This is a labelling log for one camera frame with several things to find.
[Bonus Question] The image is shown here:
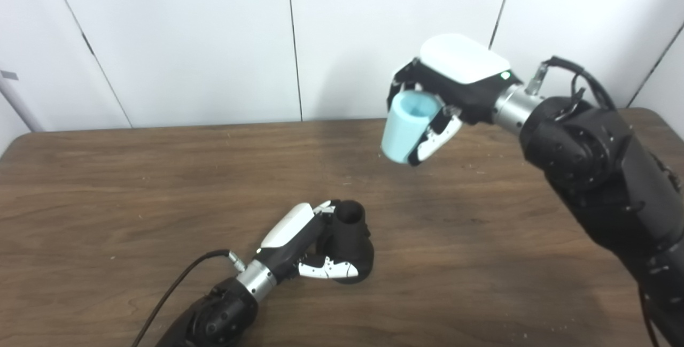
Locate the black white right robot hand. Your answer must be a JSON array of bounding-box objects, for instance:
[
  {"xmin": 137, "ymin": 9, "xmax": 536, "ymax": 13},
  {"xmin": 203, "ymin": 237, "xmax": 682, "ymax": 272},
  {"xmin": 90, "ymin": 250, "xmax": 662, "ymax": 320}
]
[{"xmin": 386, "ymin": 33, "xmax": 516, "ymax": 167}]

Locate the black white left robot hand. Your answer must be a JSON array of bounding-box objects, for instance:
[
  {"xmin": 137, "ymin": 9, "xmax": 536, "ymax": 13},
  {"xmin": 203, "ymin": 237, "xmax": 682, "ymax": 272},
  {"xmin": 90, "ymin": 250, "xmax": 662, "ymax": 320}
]
[{"xmin": 255, "ymin": 200, "xmax": 360, "ymax": 283}]

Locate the black flared nozzle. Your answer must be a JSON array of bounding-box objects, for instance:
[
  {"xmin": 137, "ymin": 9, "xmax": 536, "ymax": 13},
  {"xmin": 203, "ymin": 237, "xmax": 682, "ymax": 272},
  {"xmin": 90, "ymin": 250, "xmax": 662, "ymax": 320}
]
[{"xmin": 321, "ymin": 200, "xmax": 375, "ymax": 284}]

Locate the light-blue hose piece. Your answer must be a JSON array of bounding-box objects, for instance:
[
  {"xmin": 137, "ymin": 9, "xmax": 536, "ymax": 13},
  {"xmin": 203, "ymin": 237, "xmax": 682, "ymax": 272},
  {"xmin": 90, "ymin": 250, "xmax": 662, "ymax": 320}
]
[{"xmin": 380, "ymin": 90, "xmax": 445, "ymax": 165}]

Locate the white wall post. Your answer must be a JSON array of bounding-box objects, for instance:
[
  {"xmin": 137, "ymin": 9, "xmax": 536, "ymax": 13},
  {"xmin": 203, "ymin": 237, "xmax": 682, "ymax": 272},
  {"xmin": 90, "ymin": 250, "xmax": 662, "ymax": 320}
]
[{"xmin": 0, "ymin": 72, "xmax": 44, "ymax": 133}]

